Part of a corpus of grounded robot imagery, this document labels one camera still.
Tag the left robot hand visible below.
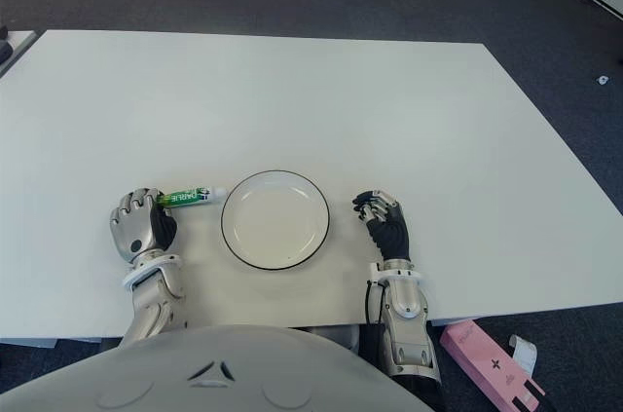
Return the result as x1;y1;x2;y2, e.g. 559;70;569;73
109;186;179;265

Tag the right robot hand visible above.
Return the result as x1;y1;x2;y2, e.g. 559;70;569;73
350;189;411;262

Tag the green toothpaste tube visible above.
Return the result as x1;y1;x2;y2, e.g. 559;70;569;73
156;185;228;209

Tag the white plate black rim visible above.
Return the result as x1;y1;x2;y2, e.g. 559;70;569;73
220;169;334;271

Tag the pink cardboard box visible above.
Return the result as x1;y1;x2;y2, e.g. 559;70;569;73
439;318;545;412

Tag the grey robot torso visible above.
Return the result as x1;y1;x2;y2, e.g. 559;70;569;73
0;324;429;412

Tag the white paper tag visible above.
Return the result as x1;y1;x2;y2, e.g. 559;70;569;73
507;333;538;377

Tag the grey side table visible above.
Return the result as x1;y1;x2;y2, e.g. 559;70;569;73
0;30;39;77

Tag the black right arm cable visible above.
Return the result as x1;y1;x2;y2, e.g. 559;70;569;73
363;282;384;335

